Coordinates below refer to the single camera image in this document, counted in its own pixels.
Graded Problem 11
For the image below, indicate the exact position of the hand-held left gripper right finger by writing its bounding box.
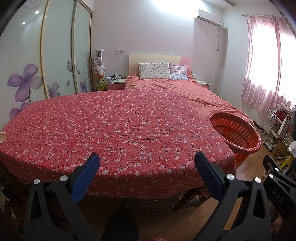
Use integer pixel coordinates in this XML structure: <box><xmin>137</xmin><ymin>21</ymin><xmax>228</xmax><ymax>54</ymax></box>
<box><xmin>194</xmin><ymin>151</ymin><xmax>271</xmax><ymax>241</ymax></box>

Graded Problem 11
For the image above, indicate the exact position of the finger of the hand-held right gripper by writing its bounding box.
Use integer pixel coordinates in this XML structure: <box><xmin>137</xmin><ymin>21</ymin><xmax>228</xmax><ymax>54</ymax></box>
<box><xmin>264</xmin><ymin>155</ymin><xmax>281</xmax><ymax>179</ymax></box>

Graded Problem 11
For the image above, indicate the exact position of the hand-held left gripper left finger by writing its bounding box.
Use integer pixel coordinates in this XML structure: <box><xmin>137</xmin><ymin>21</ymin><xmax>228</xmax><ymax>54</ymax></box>
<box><xmin>23</xmin><ymin>153</ymin><xmax>103</xmax><ymax>241</ymax></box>

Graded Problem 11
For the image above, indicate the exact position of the orange plastic laundry basket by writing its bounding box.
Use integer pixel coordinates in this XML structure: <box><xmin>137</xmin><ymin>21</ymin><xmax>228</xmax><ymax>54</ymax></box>
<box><xmin>209</xmin><ymin>112</ymin><xmax>262</xmax><ymax>168</ymax></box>

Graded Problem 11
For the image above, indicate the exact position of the person's right hand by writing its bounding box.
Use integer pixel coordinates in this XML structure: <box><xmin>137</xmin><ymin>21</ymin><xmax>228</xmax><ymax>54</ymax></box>
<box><xmin>270</xmin><ymin>205</ymin><xmax>282</xmax><ymax>240</ymax></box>

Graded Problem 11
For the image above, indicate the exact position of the brown cardboard box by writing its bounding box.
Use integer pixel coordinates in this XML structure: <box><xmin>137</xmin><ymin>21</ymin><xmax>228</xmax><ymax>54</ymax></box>
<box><xmin>271</xmin><ymin>141</ymin><xmax>289</xmax><ymax>158</ymax></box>

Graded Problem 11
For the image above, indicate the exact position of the yellow plastic basin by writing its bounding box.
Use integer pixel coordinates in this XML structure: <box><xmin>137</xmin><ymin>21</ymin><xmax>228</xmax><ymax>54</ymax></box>
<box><xmin>280</xmin><ymin>155</ymin><xmax>296</xmax><ymax>172</ymax></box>

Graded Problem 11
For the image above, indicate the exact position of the white shelf cart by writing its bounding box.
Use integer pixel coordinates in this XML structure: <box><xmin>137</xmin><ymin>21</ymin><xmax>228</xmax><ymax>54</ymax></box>
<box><xmin>264</xmin><ymin>103</ymin><xmax>293</xmax><ymax>150</ymax></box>

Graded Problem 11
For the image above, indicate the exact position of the red floral tablecloth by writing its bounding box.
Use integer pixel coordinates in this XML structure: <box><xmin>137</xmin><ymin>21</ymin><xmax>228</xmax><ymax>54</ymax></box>
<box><xmin>0</xmin><ymin>89</ymin><xmax>236</xmax><ymax>201</ymax></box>

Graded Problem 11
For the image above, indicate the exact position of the person's leg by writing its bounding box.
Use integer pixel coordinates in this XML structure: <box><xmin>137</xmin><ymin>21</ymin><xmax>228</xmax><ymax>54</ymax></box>
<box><xmin>108</xmin><ymin>210</ymin><xmax>139</xmax><ymax>241</ymax></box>

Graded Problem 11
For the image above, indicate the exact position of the pink curtain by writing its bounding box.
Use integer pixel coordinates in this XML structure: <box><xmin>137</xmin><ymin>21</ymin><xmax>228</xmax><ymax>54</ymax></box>
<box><xmin>275</xmin><ymin>17</ymin><xmax>296</xmax><ymax>109</ymax></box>
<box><xmin>241</xmin><ymin>15</ymin><xmax>281</xmax><ymax>114</ymax></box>

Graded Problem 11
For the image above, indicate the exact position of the dark cabinet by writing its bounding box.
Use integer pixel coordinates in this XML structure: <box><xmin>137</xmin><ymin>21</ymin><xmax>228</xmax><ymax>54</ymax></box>
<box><xmin>0</xmin><ymin>160</ymin><xmax>30</xmax><ymax>241</ymax></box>

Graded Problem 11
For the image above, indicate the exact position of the bed with pink duvet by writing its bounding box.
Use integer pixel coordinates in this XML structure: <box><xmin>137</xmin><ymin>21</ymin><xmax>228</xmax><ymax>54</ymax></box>
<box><xmin>125</xmin><ymin>75</ymin><xmax>255</xmax><ymax>127</ymax></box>

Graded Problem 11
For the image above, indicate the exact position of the pink nightstand with book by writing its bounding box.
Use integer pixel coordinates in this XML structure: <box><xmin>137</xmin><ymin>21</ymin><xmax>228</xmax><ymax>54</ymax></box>
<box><xmin>196</xmin><ymin>79</ymin><xmax>211</xmax><ymax>92</ymax></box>

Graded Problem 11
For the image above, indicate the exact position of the pink nightstand with mugs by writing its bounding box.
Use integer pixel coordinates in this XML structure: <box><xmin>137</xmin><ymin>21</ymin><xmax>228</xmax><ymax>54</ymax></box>
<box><xmin>105</xmin><ymin>78</ymin><xmax>126</xmax><ymax>91</ymax></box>

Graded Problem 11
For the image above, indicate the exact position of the pink striped pillow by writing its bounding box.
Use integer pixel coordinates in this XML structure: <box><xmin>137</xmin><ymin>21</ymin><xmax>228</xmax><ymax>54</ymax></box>
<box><xmin>169</xmin><ymin>62</ymin><xmax>188</xmax><ymax>81</ymax></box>

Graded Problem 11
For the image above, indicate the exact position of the clear tube of plush toys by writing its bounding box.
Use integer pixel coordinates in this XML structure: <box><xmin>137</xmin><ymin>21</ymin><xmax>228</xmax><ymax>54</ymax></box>
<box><xmin>93</xmin><ymin>50</ymin><xmax>106</xmax><ymax>80</ymax></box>

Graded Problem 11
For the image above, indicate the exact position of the white floral pillow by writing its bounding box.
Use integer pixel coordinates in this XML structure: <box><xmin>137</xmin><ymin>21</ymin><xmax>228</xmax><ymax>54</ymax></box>
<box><xmin>138</xmin><ymin>62</ymin><xmax>171</xmax><ymax>80</ymax></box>

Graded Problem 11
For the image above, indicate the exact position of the beige and pink bed headboard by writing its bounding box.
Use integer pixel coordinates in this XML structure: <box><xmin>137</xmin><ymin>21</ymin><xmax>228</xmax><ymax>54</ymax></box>
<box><xmin>129</xmin><ymin>53</ymin><xmax>193</xmax><ymax>77</ymax></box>

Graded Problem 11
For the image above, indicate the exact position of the flower print sliding wardrobe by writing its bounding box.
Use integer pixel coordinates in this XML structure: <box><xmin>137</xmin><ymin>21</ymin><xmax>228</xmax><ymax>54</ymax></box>
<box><xmin>0</xmin><ymin>0</ymin><xmax>94</xmax><ymax>130</ymax></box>

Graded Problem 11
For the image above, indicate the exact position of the air conditioner pipe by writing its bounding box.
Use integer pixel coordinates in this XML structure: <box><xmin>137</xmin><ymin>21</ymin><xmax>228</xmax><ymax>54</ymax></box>
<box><xmin>216</xmin><ymin>27</ymin><xmax>228</xmax><ymax>52</ymax></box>

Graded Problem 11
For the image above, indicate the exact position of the curtain rod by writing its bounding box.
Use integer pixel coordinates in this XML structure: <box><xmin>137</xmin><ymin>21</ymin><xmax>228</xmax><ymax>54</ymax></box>
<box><xmin>242</xmin><ymin>14</ymin><xmax>284</xmax><ymax>18</ymax></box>

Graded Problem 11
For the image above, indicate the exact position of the white air conditioner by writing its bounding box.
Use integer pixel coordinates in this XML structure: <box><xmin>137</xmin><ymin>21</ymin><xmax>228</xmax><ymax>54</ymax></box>
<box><xmin>195</xmin><ymin>9</ymin><xmax>222</xmax><ymax>28</ymax></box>

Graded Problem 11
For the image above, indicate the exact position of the white tube frame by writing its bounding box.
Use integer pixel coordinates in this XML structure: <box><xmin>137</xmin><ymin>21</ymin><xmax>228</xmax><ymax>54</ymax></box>
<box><xmin>264</xmin><ymin>132</ymin><xmax>293</xmax><ymax>177</ymax></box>

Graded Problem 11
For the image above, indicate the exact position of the white wire rack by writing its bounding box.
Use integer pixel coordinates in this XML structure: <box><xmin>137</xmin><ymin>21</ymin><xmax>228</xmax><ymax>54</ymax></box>
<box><xmin>258</xmin><ymin>110</ymin><xmax>276</xmax><ymax>140</ymax></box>

